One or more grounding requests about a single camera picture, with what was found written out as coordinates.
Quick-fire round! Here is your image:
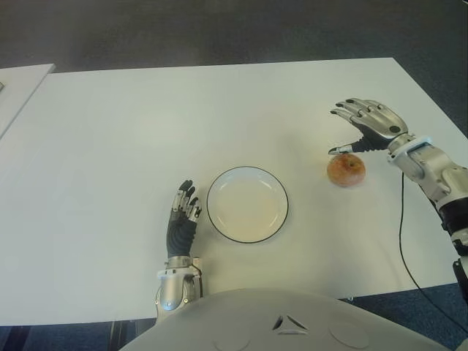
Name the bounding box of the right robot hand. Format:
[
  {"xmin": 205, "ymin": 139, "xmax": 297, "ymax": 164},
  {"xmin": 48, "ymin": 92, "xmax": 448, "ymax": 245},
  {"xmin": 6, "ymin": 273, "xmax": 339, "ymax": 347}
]
[{"xmin": 328, "ymin": 97, "xmax": 410, "ymax": 157}]

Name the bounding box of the white plate with black rim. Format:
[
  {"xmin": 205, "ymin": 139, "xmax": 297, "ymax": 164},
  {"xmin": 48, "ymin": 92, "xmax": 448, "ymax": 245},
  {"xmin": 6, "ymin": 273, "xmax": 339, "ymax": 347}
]
[{"xmin": 206, "ymin": 166, "xmax": 290, "ymax": 245}]

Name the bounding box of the red yellow apple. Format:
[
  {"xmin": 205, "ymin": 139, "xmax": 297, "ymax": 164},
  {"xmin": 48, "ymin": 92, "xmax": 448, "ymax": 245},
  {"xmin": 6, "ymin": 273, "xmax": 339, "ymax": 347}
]
[{"xmin": 326, "ymin": 154, "xmax": 366, "ymax": 188}]

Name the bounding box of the white side table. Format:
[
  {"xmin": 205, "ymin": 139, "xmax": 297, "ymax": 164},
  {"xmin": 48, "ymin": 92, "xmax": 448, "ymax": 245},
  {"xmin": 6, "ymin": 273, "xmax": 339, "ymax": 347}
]
[{"xmin": 0, "ymin": 64, "xmax": 56, "ymax": 142}]

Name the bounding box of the black cable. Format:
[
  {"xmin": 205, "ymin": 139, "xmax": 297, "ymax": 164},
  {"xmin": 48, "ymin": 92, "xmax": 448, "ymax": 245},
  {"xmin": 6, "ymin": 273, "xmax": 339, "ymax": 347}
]
[{"xmin": 398, "ymin": 170, "xmax": 460, "ymax": 304}]

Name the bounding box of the grey robot torso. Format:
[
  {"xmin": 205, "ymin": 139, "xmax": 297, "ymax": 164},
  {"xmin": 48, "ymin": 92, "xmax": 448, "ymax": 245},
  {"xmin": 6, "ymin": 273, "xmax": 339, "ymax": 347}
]
[{"xmin": 118, "ymin": 287, "xmax": 468, "ymax": 351}]

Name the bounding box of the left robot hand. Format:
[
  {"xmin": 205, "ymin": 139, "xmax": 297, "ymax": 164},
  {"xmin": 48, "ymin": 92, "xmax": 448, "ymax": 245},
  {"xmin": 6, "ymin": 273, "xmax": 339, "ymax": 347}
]
[{"xmin": 166, "ymin": 178, "xmax": 203, "ymax": 260}]

